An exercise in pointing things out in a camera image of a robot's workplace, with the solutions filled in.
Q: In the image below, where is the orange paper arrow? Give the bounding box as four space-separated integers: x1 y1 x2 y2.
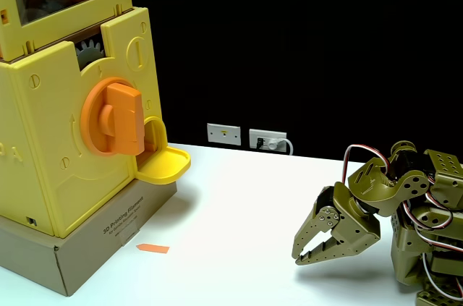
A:
135 243 171 255

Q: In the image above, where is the white wall socket with plugs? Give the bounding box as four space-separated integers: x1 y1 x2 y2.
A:
248 128 288 153

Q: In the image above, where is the yellow dispensing tray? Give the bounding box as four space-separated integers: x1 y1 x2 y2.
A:
136 143 192 185

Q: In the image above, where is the yellow toy vending machine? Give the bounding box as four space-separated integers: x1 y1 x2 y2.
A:
0 0 192 239

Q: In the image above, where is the brown cardboard box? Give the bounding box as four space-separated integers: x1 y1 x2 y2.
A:
0 178 179 297

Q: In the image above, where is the grey gear wheel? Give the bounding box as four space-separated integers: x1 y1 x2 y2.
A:
75 38 106 70

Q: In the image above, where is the orange turn knob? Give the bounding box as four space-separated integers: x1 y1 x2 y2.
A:
80 77 146 157

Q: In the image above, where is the white wall socket plate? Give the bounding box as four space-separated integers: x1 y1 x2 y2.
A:
206 122 242 147

